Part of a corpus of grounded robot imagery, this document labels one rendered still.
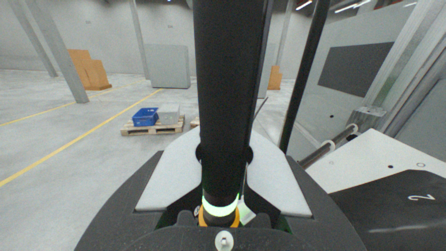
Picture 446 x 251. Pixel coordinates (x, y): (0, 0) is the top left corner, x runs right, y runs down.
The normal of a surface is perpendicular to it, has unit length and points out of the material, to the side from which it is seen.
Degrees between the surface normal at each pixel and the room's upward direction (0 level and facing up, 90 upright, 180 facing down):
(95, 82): 90
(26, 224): 0
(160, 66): 90
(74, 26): 90
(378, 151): 50
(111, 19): 90
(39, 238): 0
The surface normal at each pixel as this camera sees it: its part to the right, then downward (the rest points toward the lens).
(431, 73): -1.00, -0.04
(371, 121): -0.83, 0.23
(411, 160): -0.74, -0.60
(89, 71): 0.11, 0.46
